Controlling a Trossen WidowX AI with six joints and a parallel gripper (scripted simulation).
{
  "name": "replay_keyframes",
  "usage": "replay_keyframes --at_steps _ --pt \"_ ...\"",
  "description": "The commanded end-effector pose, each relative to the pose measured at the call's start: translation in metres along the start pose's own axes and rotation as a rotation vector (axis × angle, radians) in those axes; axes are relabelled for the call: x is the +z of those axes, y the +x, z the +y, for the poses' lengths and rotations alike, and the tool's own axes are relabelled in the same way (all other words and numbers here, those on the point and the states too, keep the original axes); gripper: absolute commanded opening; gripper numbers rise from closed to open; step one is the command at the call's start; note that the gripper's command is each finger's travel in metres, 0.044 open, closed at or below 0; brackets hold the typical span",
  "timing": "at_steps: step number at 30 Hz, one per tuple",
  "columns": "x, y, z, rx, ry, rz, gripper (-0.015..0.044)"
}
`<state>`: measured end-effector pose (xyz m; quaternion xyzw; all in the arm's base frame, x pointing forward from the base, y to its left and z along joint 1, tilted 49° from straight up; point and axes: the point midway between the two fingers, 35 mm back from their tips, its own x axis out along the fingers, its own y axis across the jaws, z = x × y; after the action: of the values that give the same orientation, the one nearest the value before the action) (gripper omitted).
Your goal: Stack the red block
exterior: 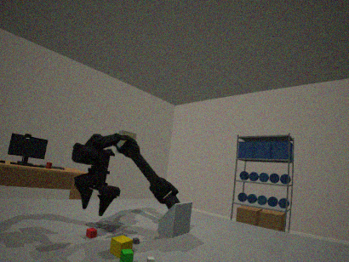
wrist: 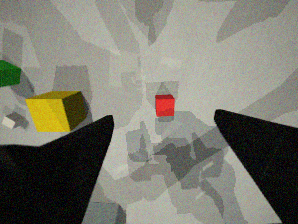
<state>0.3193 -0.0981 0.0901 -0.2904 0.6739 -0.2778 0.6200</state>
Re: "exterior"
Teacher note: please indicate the red block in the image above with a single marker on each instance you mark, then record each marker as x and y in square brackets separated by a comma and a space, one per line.
[90, 233]

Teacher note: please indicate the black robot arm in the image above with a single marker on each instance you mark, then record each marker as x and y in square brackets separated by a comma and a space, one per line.
[93, 153]

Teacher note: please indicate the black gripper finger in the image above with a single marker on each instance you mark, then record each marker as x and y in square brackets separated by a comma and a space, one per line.
[85, 195]
[104, 203]

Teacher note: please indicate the yellow block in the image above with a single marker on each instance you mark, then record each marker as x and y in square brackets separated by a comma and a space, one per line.
[118, 243]

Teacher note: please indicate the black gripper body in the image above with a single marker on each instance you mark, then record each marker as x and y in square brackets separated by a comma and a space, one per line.
[103, 188]

